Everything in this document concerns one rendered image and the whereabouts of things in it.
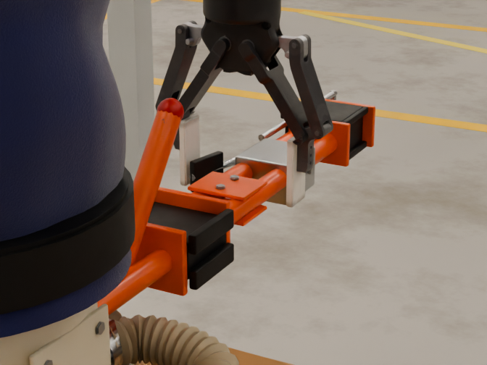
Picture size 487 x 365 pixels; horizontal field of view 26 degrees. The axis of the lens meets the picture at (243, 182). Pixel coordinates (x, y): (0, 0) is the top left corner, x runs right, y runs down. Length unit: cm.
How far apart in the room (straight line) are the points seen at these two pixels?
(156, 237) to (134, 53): 303
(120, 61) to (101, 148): 331
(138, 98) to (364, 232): 100
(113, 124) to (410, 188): 340
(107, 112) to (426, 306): 257
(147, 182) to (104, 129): 25
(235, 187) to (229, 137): 352
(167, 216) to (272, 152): 20
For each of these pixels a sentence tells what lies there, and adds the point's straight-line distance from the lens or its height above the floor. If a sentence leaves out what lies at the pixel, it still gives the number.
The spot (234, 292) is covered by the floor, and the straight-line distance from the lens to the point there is 319.
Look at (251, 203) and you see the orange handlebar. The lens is 101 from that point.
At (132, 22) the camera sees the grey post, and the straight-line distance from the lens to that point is 388.
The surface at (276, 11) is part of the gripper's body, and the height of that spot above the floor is 125.
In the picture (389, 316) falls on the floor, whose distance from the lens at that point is 309.
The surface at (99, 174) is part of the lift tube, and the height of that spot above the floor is 123.
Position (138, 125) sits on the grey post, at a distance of 398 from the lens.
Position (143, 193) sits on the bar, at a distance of 88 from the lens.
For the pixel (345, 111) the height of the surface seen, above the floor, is 110.
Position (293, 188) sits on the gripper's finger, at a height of 108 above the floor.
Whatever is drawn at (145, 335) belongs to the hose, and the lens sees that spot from 88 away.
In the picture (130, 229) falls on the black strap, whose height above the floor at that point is 118.
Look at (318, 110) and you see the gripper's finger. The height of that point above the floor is 116.
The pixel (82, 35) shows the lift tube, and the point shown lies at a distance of 62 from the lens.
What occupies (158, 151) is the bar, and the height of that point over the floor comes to 116.
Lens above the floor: 146
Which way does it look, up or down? 21 degrees down
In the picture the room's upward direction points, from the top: straight up
